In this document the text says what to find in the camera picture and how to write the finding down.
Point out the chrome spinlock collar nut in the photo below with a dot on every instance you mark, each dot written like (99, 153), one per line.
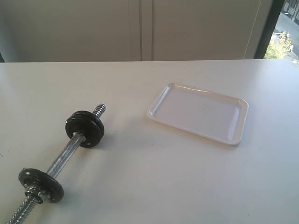
(36, 194)

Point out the black weight plate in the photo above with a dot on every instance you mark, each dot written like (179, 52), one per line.
(94, 117)
(85, 126)
(44, 183)

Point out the chrome threaded dumbbell bar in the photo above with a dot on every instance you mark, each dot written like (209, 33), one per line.
(54, 170)

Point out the white plastic tray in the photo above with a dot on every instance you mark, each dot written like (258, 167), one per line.
(204, 113)

